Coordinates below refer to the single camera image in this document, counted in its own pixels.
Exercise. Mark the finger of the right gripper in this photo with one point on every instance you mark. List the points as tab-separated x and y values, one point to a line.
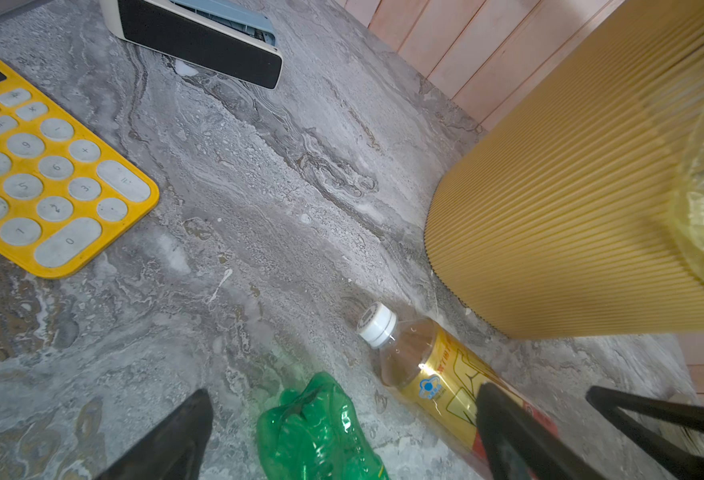
645	421

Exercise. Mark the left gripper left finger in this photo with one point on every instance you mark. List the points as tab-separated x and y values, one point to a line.
174	448

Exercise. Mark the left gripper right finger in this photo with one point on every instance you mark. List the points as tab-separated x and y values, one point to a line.
519	447

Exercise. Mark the green plastic bottle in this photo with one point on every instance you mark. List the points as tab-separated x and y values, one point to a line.
316	434

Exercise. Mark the yellow plastic waste bin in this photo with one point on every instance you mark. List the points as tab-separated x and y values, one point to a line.
582	212

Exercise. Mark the red label tea bottle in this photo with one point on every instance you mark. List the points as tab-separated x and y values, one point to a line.
438	377

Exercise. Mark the yellow calculator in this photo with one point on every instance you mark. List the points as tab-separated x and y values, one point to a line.
65	194

